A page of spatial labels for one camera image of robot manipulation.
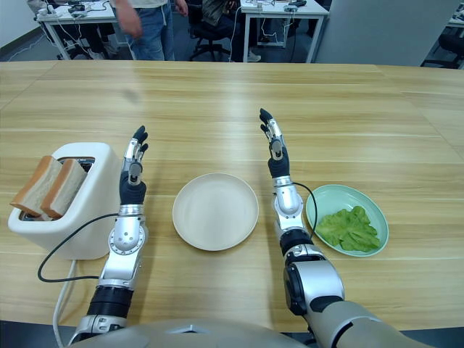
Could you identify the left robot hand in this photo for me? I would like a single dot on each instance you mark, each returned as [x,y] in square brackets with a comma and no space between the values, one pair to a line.
[133,190]

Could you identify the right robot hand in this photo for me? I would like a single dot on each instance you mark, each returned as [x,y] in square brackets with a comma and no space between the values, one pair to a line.
[280,165]

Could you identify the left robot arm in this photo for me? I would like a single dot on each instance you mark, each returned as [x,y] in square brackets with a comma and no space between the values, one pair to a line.
[121,253]

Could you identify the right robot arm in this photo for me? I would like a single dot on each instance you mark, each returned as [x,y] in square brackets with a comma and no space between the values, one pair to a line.
[308,275]

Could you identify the cream toaster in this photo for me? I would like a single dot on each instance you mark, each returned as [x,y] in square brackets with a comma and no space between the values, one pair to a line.
[87,217]

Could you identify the green plate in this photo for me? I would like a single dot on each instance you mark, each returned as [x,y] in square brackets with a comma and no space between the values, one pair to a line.
[326,197]

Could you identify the bread slice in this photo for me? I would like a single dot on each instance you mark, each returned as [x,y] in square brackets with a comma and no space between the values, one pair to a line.
[36,186]
[63,192]

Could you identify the cream plate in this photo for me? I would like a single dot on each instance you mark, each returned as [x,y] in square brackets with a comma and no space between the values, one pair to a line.
[215,216]

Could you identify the green lettuce leaf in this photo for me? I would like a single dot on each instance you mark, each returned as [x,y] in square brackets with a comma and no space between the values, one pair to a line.
[349,230]

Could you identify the person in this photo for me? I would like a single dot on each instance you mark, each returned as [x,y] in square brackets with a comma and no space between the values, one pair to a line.
[152,29]
[239,40]

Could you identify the robot body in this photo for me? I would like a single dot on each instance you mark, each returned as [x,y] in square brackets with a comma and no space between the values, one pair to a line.
[188,335]

